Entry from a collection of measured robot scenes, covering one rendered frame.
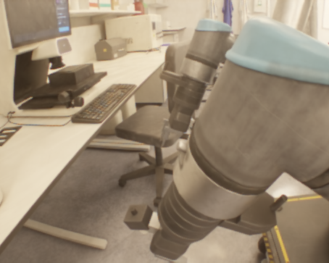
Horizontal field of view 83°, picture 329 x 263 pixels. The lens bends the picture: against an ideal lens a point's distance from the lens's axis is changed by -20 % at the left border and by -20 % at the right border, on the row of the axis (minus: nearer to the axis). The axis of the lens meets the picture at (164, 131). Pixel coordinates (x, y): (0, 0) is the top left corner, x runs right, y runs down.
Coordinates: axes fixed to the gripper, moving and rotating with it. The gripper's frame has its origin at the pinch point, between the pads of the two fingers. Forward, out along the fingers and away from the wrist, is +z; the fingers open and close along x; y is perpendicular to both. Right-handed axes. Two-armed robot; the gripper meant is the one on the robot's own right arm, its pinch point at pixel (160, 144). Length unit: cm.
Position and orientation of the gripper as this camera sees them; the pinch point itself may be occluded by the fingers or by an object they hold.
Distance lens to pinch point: 64.6
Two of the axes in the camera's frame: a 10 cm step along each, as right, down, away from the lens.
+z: -3.3, 8.9, 3.1
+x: -0.8, -3.6, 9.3
